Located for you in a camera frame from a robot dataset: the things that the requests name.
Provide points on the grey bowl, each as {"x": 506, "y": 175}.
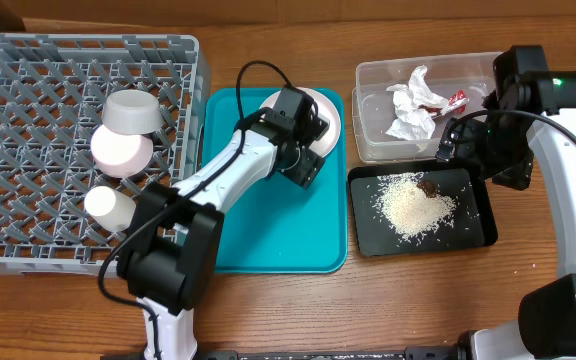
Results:
{"x": 132, "y": 112}

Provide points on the clear plastic bin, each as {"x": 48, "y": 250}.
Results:
{"x": 373, "y": 110}

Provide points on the cream white cup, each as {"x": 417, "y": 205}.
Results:
{"x": 111, "y": 209}

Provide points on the teal plastic tray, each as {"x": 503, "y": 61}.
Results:
{"x": 277, "y": 226}

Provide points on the red foil wrapper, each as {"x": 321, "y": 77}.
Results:
{"x": 456, "y": 104}

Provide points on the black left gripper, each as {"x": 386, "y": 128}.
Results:
{"x": 308, "y": 169}

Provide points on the black tray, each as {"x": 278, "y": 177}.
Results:
{"x": 474, "y": 224}

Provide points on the grey plastic dish rack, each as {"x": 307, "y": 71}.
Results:
{"x": 52, "y": 93}

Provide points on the white napkin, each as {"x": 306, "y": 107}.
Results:
{"x": 415, "y": 105}

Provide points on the brown food scrap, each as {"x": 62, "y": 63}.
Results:
{"x": 429, "y": 188}

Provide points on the large pink plate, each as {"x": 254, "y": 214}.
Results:
{"x": 326, "y": 111}

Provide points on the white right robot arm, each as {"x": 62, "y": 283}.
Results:
{"x": 545, "y": 327}

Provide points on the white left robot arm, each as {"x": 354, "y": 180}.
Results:
{"x": 170, "y": 251}

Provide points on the white rice pile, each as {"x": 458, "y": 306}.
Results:
{"x": 407, "y": 210}

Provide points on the small pink bowl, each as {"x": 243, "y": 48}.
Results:
{"x": 118, "y": 155}

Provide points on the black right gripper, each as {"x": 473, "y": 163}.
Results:
{"x": 457, "y": 141}

